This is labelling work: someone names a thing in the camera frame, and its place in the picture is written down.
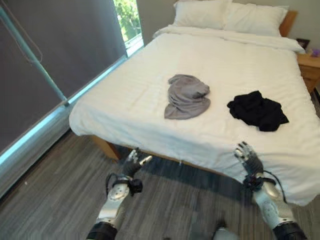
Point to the grey crumpled garment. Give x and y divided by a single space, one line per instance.
186 97

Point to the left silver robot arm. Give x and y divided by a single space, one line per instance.
112 200

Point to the grey roller blind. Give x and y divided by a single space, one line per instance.
50 55

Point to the dark picture frame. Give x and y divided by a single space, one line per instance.
303 43

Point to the white duvet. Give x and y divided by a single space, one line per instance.
190 82

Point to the black crumpled garment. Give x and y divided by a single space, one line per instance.
258 111

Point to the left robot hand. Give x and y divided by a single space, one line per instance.
130 165

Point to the wooden nightstand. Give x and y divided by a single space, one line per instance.
309 70

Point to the wooden bed frame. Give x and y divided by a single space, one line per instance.
110 147

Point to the light blue window frame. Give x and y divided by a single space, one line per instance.
45 75

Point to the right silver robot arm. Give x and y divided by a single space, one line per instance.
272 207

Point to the small purple object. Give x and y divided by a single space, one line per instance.
316 52

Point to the white pillow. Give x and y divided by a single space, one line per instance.
200 12
255 18

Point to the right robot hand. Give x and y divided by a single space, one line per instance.
251 160

